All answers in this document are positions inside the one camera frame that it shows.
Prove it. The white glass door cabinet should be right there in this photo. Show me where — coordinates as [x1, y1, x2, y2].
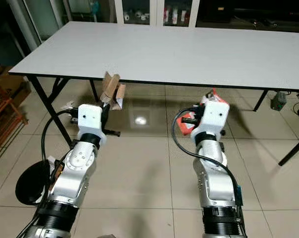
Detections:
[115, 0, 200, 28]

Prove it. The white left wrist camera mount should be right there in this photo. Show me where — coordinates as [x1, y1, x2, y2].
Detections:
[78, 104, 104, 148]

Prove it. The black rubbish bin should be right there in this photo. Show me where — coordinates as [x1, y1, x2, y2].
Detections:
[16, 160, 58, 206]

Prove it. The crumpled trash pile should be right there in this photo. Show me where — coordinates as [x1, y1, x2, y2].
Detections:
[48, 156, 66, 189]

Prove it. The metal framed glass door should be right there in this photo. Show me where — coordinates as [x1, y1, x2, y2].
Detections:
[6, 0, 115, 50]

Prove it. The grey device with green light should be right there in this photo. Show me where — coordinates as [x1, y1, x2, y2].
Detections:
[271, 92, 287, 111]

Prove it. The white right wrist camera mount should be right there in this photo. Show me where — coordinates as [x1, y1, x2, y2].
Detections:
[191, 102, 230, 142]

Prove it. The black low cabinet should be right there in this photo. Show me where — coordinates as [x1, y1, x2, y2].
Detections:
[199, 0, 299, 33]

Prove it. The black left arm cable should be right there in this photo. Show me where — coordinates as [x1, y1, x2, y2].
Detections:
[21, 110, 78, 238]

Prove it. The white folding table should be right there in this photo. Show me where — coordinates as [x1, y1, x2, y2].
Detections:
[9, 21, 299, 167]

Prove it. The brown wooden rack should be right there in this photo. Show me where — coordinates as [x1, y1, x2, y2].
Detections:
[0, 74, 29, 157]

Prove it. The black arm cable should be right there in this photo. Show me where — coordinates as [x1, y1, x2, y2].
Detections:
[171, 107, 244, 206]
[21, 110, 78, 238]

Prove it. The red snack wrapper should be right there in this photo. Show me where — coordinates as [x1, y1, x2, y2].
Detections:
[179, 88, 229, 135]

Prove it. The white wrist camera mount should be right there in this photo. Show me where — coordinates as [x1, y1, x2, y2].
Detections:
[78, 104, 104, 148]
[191, 102, 230, 142]

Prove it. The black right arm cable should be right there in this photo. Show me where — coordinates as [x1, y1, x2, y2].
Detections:
[171, 107, 244, 206]

